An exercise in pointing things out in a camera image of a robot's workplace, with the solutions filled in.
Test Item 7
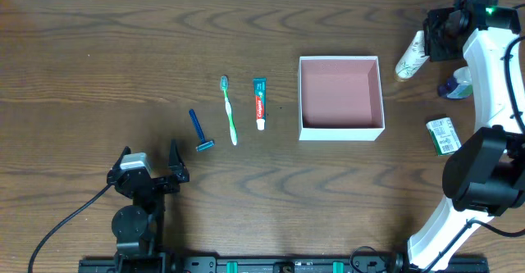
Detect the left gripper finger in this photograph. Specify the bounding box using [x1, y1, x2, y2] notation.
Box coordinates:
[112, 146, 131, 171]
[168, 139, 189, 183]

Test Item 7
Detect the white floral lotion tube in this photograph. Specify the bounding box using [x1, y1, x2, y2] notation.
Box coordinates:
[395, 30, 428, 81]

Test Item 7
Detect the clear pump bottle blue liquid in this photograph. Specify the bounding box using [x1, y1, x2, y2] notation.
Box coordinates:
[437, 66, 473, 100]

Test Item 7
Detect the green white toothbrush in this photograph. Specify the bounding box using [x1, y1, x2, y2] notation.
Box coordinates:
[220, 75, 238, 146]

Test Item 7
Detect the green white soap box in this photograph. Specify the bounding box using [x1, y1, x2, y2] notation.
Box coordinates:
[426, 117, 462, 156]

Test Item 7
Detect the Colgate toothpaste tube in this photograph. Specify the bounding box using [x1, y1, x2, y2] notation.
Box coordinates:
[253, 78, 267, 130]

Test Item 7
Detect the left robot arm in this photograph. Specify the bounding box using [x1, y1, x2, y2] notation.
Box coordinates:
[107, 140, 189, 272]

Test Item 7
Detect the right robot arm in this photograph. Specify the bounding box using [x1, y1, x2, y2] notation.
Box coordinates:
[388, 0, 524, 272]

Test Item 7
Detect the blue disposable razor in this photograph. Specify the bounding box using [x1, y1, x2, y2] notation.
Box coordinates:
[189, 109, 215, 152]

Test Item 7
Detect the white box pink interior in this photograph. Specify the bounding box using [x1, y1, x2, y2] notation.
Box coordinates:
[298, 56, 386, 141]

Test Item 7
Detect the left black cable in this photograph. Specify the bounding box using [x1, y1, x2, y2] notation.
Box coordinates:
[26, 183, 114, 273]

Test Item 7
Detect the black cable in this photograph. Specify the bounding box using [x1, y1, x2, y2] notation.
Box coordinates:
[26, 183, 114, 273]
[422, 2, 525, 273]

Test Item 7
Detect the right black cable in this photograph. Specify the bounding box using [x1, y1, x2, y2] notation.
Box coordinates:
[422, 2, 525, 273]

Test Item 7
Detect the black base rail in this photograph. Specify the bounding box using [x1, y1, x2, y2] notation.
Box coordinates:
[77, 253, 491, 273]

